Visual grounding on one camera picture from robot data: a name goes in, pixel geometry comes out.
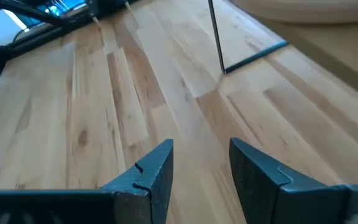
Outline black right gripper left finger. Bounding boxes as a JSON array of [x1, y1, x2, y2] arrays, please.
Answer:
[[0, 139, 174, 224]]

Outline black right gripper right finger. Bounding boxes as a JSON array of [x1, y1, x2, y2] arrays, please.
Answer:
[[229, 137, 358, 224]]

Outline wooden shelf with black frame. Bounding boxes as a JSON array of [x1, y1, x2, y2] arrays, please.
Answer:
[[208, 0, 358, 105]]

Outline black aluminium table frame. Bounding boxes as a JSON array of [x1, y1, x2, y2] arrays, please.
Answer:
[[0, 0, 130, 121]]

